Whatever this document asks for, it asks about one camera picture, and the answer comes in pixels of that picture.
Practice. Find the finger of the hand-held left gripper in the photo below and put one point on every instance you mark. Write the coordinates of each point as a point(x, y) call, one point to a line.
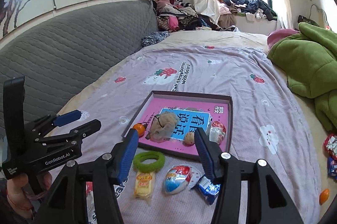
point(84, 129)
point(65, 117)

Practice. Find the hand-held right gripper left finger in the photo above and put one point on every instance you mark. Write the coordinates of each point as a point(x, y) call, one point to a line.
point(129, 158)

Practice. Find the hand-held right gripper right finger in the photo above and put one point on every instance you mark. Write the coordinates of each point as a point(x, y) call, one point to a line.
point(206, 158)

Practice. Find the green hair scrunchie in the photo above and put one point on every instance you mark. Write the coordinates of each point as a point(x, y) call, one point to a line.
point(136, 161)

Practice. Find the brown walnut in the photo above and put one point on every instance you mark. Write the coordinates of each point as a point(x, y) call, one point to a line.
point(189, 139)

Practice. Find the red foil egg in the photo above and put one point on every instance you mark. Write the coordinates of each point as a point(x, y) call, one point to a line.
point(217, 132)

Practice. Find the orange tangerine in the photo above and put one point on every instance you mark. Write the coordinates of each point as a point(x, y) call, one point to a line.
point(139, 130)

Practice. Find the yellow rice cracker packet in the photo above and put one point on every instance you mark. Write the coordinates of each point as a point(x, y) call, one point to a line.
point(144, 184)

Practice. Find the blue snack packet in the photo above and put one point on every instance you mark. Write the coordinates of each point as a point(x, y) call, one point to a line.
point(208, 191)

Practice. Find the blue foil egg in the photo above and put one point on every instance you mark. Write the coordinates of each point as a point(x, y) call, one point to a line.
point(176, 179)

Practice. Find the beige mesh pouf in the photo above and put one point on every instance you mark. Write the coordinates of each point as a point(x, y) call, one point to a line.
point(164, 126)

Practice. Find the dark cardboard box lid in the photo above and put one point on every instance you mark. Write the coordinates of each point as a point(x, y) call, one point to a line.
point(189, 97)

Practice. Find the person's left forearm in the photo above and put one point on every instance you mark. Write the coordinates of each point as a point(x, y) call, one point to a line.
point(10, 214)

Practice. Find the person's left hand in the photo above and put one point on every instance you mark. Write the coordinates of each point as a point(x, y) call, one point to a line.
point(18, 189)

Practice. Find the pink and blue book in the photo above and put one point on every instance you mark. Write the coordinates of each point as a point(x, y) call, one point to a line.
point(158, 104)

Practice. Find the grey quilted headboard cover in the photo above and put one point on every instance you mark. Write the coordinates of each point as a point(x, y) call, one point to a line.
point(65, 42)

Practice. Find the strawberry printed bedsheet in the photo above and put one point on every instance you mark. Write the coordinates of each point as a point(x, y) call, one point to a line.
point(223, 69)

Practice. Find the blue floral cloth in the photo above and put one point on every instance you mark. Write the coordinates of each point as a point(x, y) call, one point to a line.
point(154, 38)

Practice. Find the small orange fruit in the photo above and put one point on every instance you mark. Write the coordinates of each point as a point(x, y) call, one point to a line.
point(324, 196)

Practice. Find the red blue candy packet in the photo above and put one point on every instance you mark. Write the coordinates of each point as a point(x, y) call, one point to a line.
point(332, 167)

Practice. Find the green fleece blanket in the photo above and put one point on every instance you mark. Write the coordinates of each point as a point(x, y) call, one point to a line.
point(310, 63)

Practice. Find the pink blanket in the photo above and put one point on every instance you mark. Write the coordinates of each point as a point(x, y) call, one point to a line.
point(279, 36)

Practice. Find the pile of mixed clothes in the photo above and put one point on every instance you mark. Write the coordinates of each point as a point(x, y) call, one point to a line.
point(179, 16)

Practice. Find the pile of dark clothes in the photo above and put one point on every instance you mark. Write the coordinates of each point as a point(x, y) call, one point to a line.
point(250, 4)

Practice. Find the dark patterned bag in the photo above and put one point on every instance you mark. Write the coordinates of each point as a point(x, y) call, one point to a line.
point(308, 20)

